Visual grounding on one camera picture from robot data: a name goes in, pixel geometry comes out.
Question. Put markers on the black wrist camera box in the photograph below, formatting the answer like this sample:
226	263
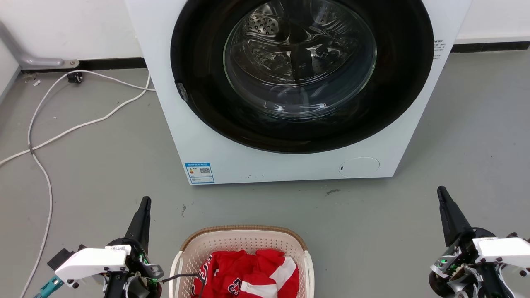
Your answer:
60	257

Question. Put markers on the grey floor pipe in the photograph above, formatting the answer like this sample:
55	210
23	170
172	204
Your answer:
33	62

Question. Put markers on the red and white jersey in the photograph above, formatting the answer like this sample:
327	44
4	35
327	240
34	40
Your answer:
232	273

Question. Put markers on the cream perforated laundry basket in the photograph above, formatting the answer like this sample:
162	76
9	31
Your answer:
232	242

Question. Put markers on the round black glass washer door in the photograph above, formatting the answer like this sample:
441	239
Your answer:
198	62

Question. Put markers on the small printed text sticker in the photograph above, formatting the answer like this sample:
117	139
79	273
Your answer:
438	49

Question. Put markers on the blue energy label sticker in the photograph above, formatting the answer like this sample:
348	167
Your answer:
199	172

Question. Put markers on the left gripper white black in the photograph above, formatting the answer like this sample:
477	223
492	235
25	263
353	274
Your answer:
93	261

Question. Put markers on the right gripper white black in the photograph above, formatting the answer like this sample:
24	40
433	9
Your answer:
503	250

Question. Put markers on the round white filter cover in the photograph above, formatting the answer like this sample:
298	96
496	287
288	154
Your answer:
359	167

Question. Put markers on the white front-load washing machine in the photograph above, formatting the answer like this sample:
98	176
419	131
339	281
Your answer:
207	140

